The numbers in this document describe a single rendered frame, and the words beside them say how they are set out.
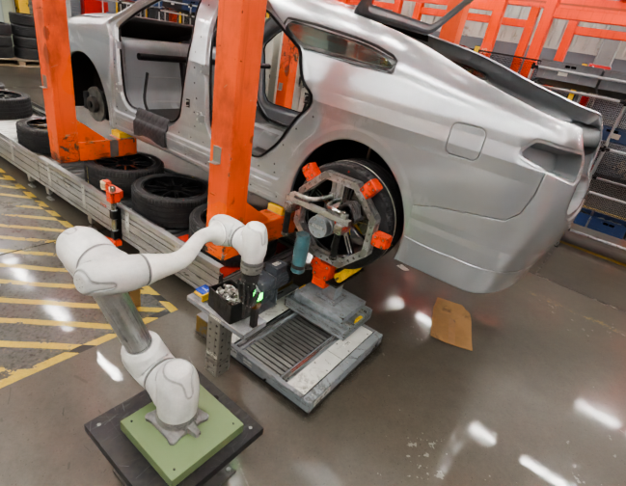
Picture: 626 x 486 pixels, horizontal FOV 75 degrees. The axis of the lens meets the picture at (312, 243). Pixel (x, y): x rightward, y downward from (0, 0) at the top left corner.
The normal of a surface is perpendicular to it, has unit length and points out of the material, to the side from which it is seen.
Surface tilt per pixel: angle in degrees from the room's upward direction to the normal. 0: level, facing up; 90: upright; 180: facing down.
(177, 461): 1
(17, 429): 0
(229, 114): 90
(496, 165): 90
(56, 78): 90
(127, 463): 0
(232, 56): 90
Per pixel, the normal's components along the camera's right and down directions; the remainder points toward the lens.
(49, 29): 0.79, 0.39
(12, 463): 0.17, -0.88
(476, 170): -0.59, 0.28
